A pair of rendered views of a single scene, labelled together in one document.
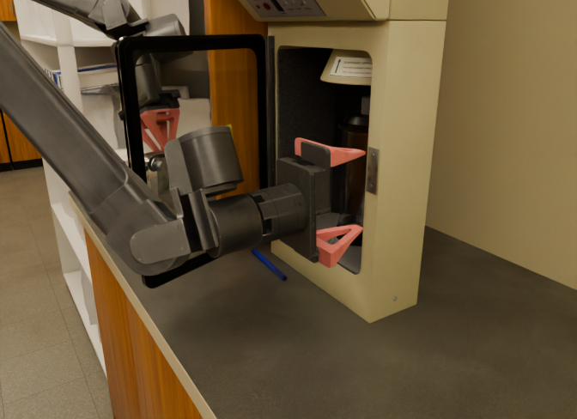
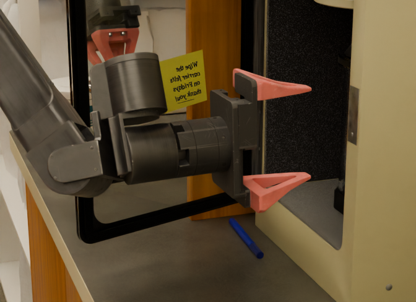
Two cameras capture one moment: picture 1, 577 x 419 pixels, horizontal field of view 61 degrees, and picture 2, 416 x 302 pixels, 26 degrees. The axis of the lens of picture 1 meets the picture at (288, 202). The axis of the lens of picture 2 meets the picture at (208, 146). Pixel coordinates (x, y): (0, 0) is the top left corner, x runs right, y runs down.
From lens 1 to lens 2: 0.42 m
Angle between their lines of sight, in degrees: 13
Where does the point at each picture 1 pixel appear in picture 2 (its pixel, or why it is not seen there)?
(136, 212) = (57, 132)
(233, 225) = (147, 151)
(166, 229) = (82, 150)
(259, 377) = not seen: outside the picture
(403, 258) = (399, 234)
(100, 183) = (26, 102)
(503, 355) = not seen: outside the picture
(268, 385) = not seen: outside the picture
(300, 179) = (226, 112)
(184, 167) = (106, 91)
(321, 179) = (246, 112)
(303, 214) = (226, 148)
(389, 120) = (372, 54)
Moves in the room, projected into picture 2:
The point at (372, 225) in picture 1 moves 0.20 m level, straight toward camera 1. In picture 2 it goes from (353, 184) to (301, 244)
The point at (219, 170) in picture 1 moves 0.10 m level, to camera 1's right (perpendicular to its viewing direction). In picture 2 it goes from (138, 96) to (238, 101)
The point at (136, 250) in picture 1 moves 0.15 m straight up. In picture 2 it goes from (53, 168) to (45, 15)
